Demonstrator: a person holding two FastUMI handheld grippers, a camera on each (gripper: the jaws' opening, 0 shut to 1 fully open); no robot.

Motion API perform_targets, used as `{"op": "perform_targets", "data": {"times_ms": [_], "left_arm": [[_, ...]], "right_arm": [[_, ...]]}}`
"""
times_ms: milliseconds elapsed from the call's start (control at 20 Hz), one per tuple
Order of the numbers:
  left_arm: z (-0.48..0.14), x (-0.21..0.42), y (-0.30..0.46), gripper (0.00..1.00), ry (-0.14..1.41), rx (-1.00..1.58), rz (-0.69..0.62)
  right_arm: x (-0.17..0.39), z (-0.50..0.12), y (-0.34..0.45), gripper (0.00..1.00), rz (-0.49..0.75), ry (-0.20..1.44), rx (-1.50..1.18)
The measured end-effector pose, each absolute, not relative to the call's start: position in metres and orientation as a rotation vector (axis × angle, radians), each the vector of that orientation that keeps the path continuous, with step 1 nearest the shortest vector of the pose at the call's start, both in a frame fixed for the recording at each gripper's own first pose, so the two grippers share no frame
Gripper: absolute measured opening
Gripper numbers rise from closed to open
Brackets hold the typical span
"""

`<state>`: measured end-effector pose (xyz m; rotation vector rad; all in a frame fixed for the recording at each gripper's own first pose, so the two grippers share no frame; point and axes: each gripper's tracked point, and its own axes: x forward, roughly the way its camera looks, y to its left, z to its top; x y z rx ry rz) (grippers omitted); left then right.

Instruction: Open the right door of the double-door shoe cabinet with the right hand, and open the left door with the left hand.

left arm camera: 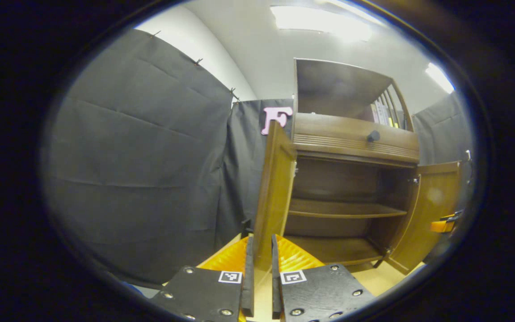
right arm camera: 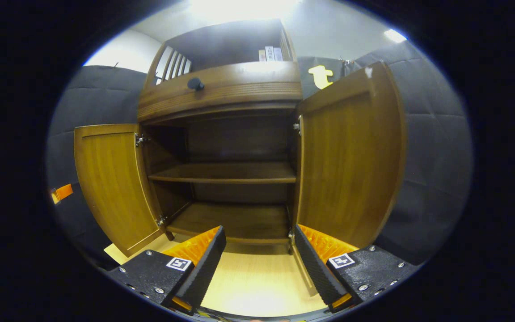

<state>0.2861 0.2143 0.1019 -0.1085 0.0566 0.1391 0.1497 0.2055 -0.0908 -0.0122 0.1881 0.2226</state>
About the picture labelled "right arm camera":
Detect black backdrop cloth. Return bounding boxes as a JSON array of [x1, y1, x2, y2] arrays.
[[45, 40, 473, 269]]

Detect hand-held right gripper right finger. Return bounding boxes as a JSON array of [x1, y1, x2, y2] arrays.
[[294, 225, 419, 314]]

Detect ceiling light panel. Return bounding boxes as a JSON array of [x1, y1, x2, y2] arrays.
[[384, 29, 408, 44], [190, 0, 303, 21]]

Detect wooden cabinet door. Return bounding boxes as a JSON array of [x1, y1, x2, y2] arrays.
[[73, 123, 169, 258], [291, 61, 406, 297]]

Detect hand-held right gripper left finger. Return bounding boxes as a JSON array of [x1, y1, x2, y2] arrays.
[[108, 226, 227, 316]]

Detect wooden cabinet drawer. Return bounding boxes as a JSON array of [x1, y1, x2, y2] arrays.
[[138, 60, 303, 123]]

